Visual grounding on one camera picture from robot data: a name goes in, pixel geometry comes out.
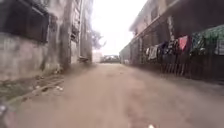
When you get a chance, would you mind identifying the dark vehicle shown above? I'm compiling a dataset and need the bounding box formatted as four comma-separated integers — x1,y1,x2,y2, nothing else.
99,54,122,64

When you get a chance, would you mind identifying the tree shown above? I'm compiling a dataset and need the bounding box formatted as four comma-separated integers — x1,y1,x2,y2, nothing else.
91,29,105,50

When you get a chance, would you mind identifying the brown dirt road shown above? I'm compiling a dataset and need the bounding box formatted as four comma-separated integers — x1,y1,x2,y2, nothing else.
9,62,224,128

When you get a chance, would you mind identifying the row of hanging laundry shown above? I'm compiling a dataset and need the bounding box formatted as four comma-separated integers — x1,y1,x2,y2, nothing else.
145,25,224,62

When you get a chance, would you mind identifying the building with dark fence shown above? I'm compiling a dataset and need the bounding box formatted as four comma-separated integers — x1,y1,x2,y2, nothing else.
119,0,224,83

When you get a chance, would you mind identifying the stained grey concrete building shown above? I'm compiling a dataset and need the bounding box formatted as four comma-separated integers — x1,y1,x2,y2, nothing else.
0,0,95,83

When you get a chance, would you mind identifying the strip of rubble and weeds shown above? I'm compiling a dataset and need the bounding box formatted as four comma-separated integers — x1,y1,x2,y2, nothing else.
0,71,66,106

